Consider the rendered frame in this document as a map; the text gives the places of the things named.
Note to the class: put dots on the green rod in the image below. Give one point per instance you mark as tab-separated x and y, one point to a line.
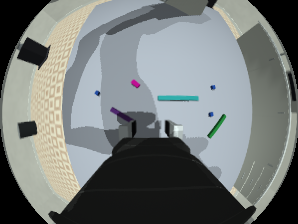
218	124

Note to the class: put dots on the purple rod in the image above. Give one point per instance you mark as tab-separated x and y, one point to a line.
120	114

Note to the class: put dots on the turquoise rod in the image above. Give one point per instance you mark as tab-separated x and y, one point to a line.
178	98

